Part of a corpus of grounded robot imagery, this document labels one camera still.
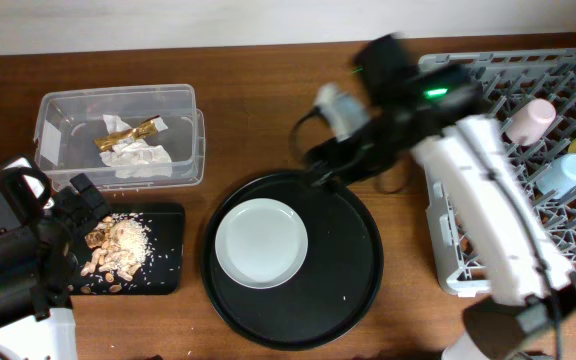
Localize food scraps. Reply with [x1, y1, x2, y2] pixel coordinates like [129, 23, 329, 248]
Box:
[67, 212, 182, 295]

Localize white tissue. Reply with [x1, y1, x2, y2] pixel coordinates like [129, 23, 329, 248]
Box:
[99, 114, 172, 179]

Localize brown Nescafe Gold sachet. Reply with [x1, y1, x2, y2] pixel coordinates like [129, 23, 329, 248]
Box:
[94, 116, 168, 152]

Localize grey plate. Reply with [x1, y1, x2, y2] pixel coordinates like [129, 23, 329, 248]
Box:
[215, 198, 309, 290]

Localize pink cup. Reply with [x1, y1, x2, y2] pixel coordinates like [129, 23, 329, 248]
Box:
[505, 99, 557, 146]

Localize light blue cup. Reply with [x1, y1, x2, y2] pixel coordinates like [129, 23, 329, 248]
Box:
[536, 153, 576, 199]

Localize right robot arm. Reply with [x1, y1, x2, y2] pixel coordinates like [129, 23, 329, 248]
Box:
[301, 34, 576, 359]

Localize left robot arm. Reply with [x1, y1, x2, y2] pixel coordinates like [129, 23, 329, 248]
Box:
[0, 156, 111, 359]

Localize grey dishwasher rack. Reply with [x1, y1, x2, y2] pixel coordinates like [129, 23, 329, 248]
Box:
[418, 48, 576, 267]

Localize white label on bin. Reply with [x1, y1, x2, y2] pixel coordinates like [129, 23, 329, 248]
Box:
[39, 122, 61, 166]

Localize clear plastic bin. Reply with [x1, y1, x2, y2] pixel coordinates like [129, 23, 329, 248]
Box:
[33, 84, 206, 191]

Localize round black tray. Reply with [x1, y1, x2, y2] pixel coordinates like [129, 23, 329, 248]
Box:
[200, 170, 384, 351]

